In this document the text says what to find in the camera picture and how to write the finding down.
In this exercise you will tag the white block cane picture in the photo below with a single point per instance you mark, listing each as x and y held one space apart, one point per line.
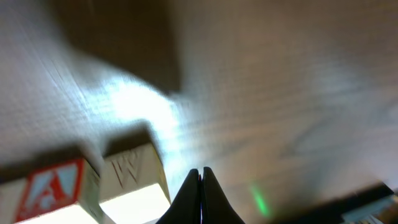
67 193

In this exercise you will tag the white block airplane picture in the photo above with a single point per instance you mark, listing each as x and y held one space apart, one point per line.
133 187

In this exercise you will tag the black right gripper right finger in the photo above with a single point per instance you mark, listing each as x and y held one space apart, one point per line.
215 206

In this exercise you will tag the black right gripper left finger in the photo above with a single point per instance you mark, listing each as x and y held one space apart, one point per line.
186 206

